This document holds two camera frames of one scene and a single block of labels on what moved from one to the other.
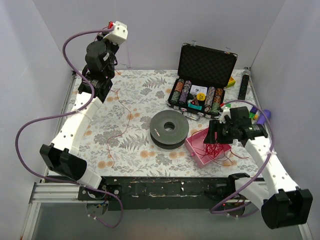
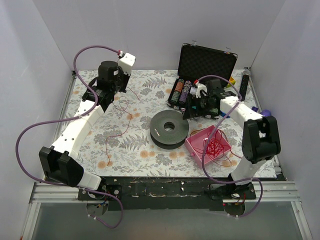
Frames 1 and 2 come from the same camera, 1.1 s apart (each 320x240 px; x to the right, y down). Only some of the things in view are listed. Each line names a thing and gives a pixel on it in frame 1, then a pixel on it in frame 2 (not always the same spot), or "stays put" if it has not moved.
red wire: x=216 y=151 stays put
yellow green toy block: x=232 y=81 stays put
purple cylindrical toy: x=261 y=119 stays put
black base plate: x=164 y=193 stays put
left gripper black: x=110 y=46 to x=124 y=81
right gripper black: x=213 y=132 to x=194 y=107
